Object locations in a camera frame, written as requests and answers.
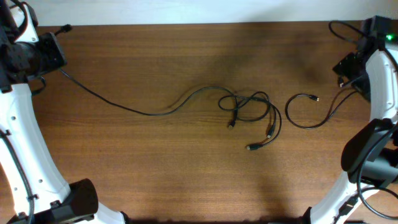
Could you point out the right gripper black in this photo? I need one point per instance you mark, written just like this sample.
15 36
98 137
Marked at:
344 70

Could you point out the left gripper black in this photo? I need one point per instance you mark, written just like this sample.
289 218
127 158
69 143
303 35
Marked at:
50 42

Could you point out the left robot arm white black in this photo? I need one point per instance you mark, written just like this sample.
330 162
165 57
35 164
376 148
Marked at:
39 191

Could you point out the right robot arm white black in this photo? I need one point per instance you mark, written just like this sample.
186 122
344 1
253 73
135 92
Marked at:
368 166

